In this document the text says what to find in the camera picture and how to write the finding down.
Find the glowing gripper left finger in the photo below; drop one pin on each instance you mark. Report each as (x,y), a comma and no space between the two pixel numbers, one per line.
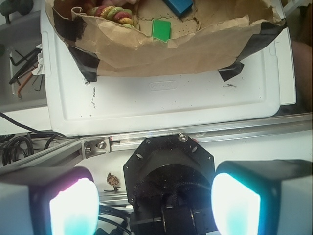
(54,200)

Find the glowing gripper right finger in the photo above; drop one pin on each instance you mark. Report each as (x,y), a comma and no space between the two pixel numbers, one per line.
(272,197)

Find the blue block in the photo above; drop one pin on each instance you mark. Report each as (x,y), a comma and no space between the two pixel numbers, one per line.
(179,7)

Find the green block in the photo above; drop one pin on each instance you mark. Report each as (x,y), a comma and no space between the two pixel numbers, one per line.
(161,30)

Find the white plastic tray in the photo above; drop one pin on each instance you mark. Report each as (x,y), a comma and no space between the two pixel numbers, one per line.
(119,105)

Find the orange hex key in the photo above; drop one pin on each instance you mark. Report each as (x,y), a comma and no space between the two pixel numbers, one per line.
(23,85)

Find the black hex key set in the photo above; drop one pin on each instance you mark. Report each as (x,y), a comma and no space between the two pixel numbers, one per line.
(24,64)

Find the brown paper bag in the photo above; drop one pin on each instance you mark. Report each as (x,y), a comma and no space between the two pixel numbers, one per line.
(212,35)

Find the pink plush toy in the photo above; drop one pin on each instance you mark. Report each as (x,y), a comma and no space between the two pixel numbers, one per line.
(118,2)

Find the aluminium extrusion rail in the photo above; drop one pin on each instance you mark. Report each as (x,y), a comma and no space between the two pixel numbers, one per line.
(280,137)

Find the silver corner bracket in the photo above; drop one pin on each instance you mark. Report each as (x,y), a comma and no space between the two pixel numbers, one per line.
(95,147)

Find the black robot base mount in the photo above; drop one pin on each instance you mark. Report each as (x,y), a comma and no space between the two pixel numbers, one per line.
(170,190)

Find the multicoloured rope toy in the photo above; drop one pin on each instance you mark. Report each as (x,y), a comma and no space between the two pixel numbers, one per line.
(112,13)

